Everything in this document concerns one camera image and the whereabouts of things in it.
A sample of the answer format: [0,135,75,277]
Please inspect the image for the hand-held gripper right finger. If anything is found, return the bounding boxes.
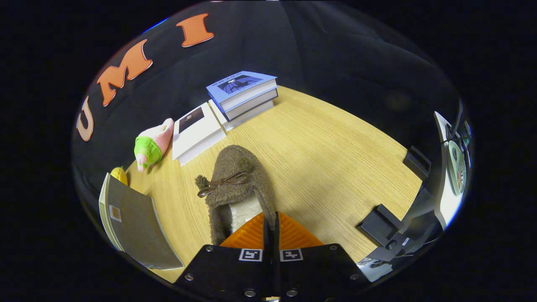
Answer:
[273,211,372,302]

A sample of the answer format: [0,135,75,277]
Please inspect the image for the black bracket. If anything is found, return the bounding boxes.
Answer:
[357,204,405,247]
[403,146,432,181]

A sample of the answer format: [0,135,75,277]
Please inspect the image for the beige fabric storage box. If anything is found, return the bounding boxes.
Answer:
[99,173,185,270]

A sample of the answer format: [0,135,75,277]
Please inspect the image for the brown suede moccasin shoe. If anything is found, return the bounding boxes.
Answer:
[195,145,277,246]

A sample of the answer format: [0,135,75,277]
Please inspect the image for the green and pink plush toy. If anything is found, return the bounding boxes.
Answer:
[134,118,175,172]

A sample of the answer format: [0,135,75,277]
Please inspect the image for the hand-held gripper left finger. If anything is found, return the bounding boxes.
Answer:
[174,212,271,302]

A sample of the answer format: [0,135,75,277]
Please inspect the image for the grey equipment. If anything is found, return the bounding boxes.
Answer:
[369,187,443,263]

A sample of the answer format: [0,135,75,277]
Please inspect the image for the yellow plush toy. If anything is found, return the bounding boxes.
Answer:
[110,167,128,186]

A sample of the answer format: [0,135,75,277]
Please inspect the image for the white portrait cover book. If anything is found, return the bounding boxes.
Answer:
[172,102,227,167]

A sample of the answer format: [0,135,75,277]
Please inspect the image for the green round disc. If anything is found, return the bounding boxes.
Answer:
[448,141,467,195]

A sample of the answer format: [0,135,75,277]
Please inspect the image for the blue cover book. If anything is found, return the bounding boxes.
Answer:
[206,71,278,110]

